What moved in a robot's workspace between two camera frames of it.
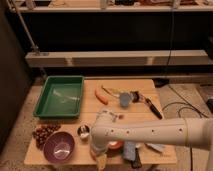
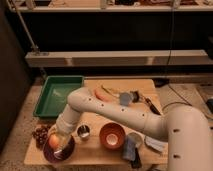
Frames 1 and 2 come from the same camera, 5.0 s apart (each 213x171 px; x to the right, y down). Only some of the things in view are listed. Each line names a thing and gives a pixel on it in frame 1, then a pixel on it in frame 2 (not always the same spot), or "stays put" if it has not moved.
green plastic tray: [60, 97] stays put
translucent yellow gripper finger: [101, 160] → [58, 141]
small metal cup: [83, 131] stays put
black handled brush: [137, 96] stays put
